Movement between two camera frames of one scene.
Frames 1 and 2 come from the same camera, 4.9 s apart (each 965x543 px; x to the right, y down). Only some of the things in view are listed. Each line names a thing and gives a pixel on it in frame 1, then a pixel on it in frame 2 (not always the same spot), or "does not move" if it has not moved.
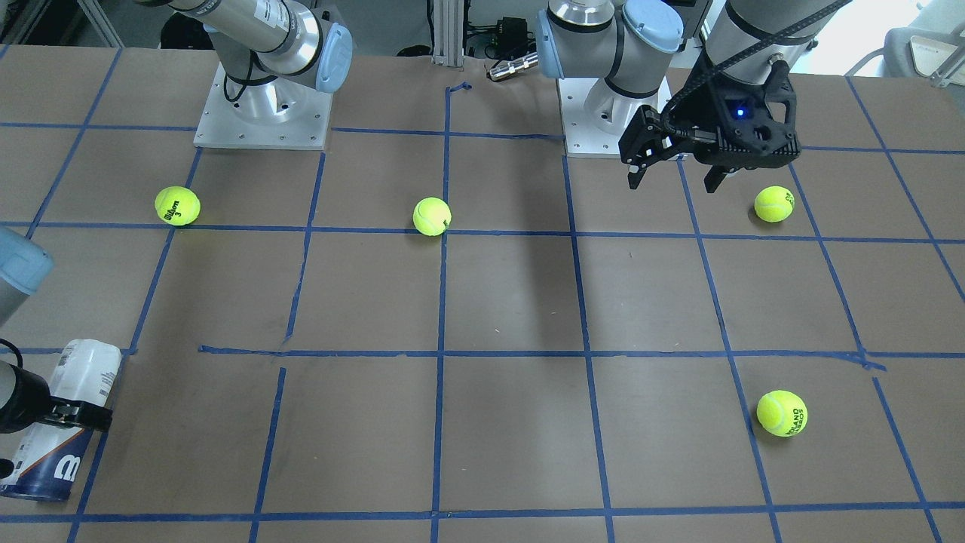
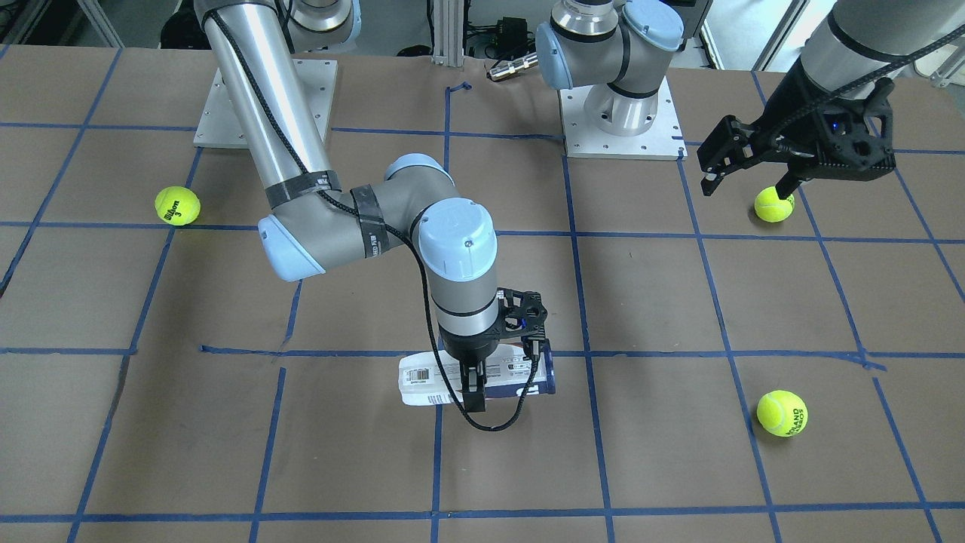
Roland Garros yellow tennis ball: (782, 412) does not move
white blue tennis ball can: (47, 458) → (513, 371)
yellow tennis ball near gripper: (774, 204) does not move
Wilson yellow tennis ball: (178, 205) does not move
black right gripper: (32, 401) → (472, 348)
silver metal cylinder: (511, 67) does not move
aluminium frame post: (448, 32) does not move
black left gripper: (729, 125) → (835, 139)
